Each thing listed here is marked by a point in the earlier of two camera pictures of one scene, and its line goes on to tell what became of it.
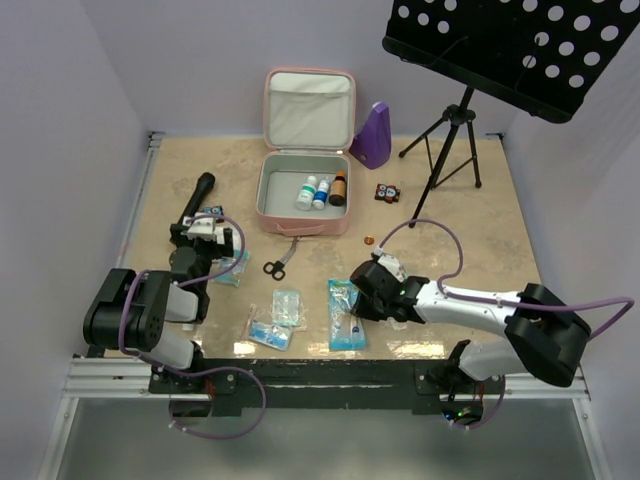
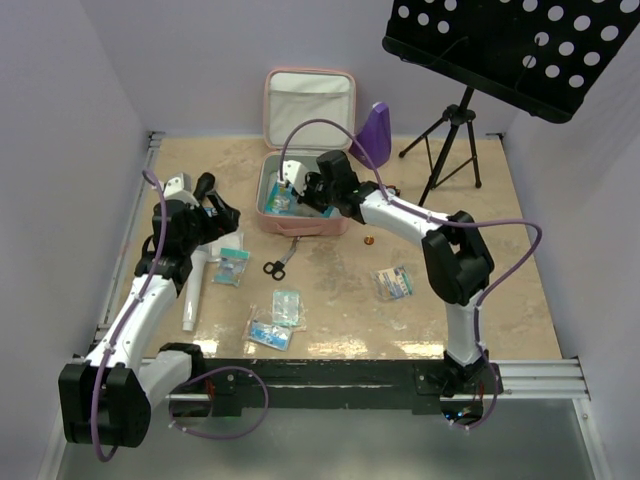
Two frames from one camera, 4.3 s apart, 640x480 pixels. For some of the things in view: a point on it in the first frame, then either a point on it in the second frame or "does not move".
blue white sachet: x=270 y=334 does not move
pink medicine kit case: x=308 y=129 does not move
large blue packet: x=346 y=330 → x=281 y=200
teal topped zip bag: x=235 y=273 does not move
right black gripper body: x=373 y=307 → x=319 y=195
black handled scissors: x=277 y=268 does not move
